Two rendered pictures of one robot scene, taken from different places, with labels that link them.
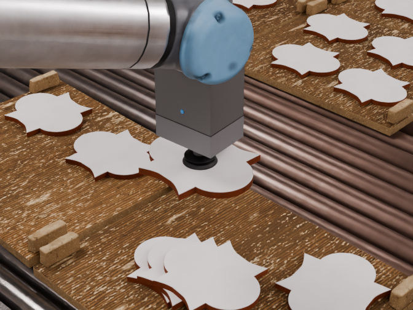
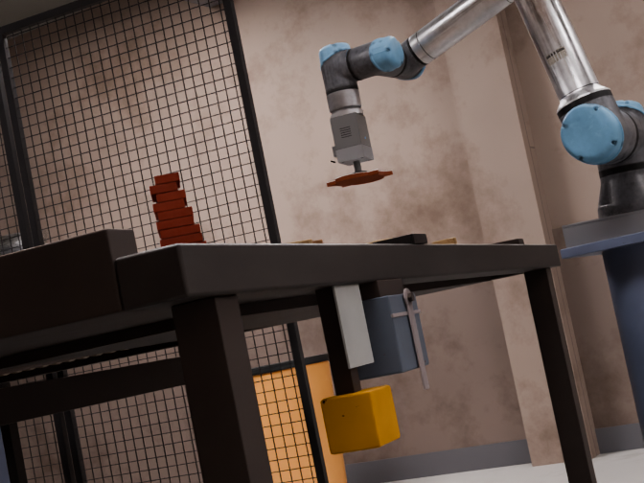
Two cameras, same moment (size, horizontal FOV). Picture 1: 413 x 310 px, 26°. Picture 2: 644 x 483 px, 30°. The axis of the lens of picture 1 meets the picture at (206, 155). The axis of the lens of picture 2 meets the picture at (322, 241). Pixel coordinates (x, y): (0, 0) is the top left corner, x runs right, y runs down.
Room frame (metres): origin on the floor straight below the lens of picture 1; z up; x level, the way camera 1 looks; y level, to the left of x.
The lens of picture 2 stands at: (2.03, 2.48, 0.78)
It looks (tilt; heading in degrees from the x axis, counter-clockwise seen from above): 5 degrees up; 248
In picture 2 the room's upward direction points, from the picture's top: 11 degrees counter-clockwise
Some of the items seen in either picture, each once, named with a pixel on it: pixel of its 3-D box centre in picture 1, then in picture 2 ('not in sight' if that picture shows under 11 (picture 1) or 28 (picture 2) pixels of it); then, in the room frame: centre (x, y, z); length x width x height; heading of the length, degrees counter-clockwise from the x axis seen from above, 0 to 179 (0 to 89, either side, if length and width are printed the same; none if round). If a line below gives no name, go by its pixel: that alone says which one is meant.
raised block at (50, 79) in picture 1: (43, 82); not in sight; (1.47, 0.30, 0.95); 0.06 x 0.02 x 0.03; 134
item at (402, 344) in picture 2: not in sight; (384, 338); (1.25, 0.72, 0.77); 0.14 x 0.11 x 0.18; 46
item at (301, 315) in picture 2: not in sight; (275, 314); (1.16, -0.05, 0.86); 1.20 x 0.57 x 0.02; 40
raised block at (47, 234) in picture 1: (47, 236); not in sight; (1.00, 0.22, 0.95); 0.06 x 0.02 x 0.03; 134
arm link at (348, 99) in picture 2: not in sight; (344, 103); (0.92, 0.01, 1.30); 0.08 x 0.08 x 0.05
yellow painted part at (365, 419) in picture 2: not in sight; (350, 365); (1.38, 0.85, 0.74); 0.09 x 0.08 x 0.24; 46
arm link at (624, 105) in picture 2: not in sight; (618, 135); (0.48, 0.39, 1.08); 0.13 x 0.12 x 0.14; 36
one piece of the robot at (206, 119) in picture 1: (207, 90); (347, 137); (0.93, 0.00, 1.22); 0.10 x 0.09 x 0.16; 141
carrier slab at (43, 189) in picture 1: (47, 159); not in sight; (1.24, 0.26, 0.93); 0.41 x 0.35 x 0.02; 44
